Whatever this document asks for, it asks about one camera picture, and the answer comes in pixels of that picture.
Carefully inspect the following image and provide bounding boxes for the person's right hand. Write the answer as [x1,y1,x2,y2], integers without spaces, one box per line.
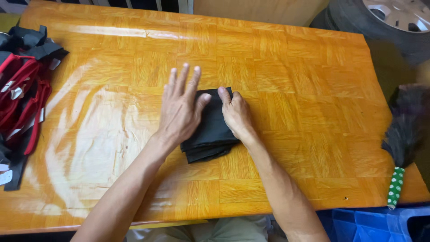
[218,86,256,141]

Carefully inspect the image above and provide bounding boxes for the person's left hand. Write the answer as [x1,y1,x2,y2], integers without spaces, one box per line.
[157,63,212,146]

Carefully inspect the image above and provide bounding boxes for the black cloth bag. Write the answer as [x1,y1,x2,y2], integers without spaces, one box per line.
[180,87,241,164]

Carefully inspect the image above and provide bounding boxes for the beige board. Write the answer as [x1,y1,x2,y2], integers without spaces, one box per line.
[193,0,330,27]

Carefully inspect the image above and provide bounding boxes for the person's grey trousers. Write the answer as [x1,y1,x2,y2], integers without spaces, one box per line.
[125,215,288,242]

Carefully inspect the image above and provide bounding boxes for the pile of red black bags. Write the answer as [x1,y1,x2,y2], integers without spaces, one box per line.
[0,25,70,191]

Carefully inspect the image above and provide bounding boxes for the blue plastic crate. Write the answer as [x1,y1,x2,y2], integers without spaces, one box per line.
[316,206,430,242]

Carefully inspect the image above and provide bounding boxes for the car tyre with silver hubcap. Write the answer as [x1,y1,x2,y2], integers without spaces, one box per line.
[309,0,430,66]

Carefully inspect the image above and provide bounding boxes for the feather duster with green handle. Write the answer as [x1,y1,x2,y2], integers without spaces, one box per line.
[381,83,430,210]

